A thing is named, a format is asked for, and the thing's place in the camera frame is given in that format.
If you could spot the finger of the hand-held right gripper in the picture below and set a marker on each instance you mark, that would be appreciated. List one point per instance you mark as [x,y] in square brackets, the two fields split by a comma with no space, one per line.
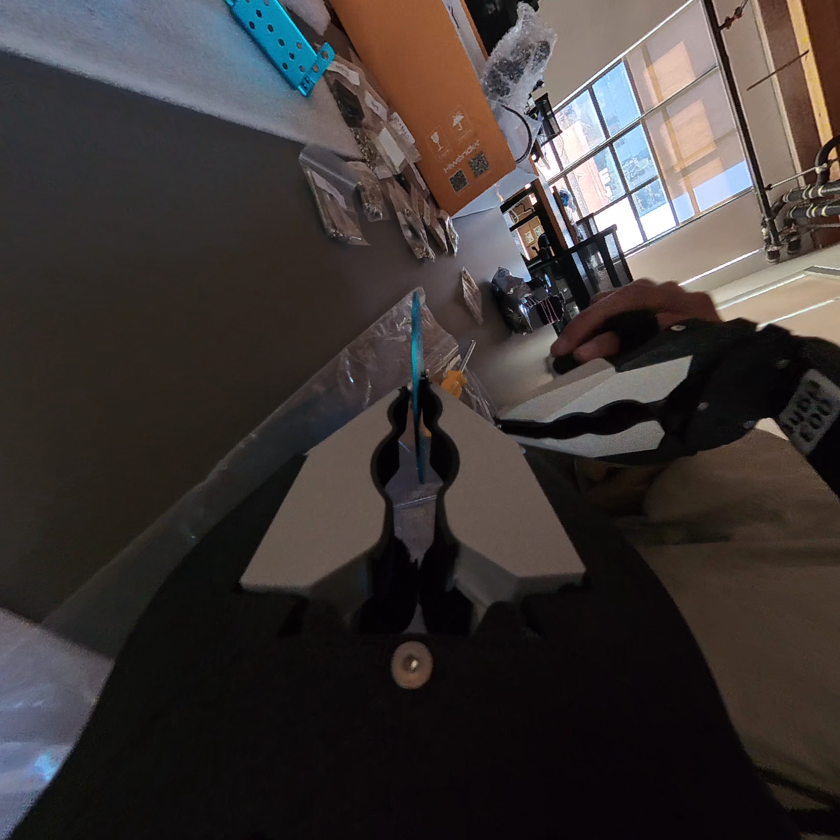
[610,443]
[610,390]

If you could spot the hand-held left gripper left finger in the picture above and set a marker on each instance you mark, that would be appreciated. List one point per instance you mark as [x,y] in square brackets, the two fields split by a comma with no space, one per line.
[315,525]

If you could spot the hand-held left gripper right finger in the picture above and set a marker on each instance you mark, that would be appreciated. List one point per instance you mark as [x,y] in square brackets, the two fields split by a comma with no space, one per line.
[512,525]

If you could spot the blue round metal plate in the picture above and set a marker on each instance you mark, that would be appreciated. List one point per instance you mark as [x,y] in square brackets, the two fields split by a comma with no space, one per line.
[416,354]

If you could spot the person's right forearm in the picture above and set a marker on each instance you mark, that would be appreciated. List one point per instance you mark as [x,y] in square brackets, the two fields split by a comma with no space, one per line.
[722,525]

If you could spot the person's right hand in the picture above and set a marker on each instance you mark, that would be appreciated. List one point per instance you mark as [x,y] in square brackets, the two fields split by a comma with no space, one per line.
[649,298]

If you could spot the crumpled dark plastic wrap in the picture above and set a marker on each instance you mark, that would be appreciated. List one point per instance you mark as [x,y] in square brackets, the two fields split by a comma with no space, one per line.
[518,302]

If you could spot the dark shelf unit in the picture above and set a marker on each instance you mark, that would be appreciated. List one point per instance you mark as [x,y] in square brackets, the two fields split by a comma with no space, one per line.
[590,262]

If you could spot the clear plastic bag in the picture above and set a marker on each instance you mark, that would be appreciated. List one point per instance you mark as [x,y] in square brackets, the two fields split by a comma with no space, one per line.
[367,367]

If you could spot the black insulated pipe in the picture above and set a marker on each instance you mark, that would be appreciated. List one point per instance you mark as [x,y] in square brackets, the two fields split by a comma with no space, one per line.
[807,193]
[807,213]

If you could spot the large window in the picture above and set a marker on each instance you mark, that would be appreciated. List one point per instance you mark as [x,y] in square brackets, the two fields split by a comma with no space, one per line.
[669,131]

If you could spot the pile of small screw bags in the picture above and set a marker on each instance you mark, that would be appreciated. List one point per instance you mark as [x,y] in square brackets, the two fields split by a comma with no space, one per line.
[394,197]

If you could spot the person's beige jacket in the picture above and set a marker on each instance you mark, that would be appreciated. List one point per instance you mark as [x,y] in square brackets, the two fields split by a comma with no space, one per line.
[787,722]

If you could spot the bubble wrap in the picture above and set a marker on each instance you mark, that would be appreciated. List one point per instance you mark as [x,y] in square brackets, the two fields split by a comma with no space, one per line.
[518,46]

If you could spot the orange and white cardboard box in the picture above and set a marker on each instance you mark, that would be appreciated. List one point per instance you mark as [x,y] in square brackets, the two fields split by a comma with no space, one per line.
[407,79]

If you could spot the white foam sheet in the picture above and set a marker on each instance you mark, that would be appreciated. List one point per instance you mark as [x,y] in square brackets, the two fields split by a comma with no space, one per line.
[131,39]

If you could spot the blue L bracket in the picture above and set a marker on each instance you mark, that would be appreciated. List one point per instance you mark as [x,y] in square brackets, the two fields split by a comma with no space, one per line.
[275,39]

